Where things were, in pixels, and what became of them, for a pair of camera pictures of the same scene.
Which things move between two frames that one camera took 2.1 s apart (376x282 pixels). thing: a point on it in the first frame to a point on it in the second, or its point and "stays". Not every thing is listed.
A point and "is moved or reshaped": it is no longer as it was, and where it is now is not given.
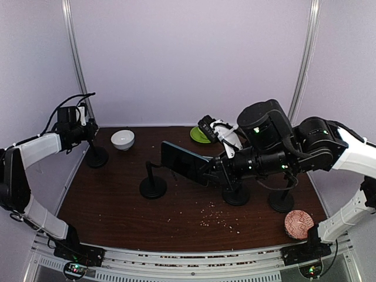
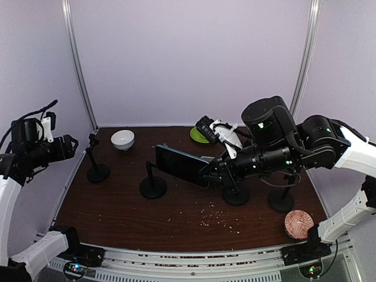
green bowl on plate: [198, 136] stays
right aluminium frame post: [306, 60] stays
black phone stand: [153, 187] stays
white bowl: [123, 139] stays
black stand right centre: [236, 197] stays
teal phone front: [184, 163] is moved or reshaped
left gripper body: [89, 134] to [58, 154]
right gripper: [224, 176] stays
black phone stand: [97, 156] to [98, 173]
